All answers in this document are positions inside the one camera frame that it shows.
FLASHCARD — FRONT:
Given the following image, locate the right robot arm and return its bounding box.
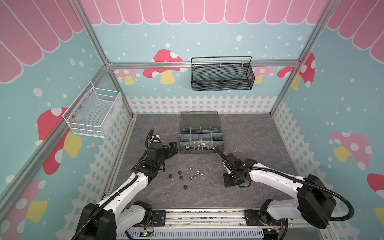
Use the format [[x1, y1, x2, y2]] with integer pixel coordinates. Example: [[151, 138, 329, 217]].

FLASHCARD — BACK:
[[217, 149, 355, 229]]

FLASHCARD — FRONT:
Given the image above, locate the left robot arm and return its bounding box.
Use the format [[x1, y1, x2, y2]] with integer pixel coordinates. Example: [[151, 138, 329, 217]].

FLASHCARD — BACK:
[[72, 129, 179, 240]]

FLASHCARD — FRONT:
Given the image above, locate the green plastic organizer box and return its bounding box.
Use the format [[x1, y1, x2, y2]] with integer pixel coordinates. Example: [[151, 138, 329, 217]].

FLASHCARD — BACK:
[[180, 111, 225, 154]]

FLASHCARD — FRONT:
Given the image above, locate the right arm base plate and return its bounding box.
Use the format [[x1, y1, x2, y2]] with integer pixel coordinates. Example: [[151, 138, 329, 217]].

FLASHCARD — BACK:
[[244, 209, 286, 226]]

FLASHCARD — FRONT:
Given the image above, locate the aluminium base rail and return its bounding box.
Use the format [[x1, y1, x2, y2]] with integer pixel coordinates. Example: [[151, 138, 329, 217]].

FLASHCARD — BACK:
[[115, 209, 336, 240]]

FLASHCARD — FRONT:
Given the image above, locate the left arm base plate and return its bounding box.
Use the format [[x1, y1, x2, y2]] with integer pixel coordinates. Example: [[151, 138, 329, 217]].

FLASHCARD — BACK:
[[143, 210, 167, 227]]

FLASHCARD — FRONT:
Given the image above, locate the white wire mesh basket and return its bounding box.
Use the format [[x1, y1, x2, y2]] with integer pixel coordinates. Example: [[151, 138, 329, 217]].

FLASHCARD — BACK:
[[63, 82, 123, 138]]

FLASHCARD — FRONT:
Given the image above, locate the black wire mesh basket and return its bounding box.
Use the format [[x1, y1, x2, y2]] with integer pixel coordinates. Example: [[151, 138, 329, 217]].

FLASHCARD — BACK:
[[191, 56, 256, 92]]

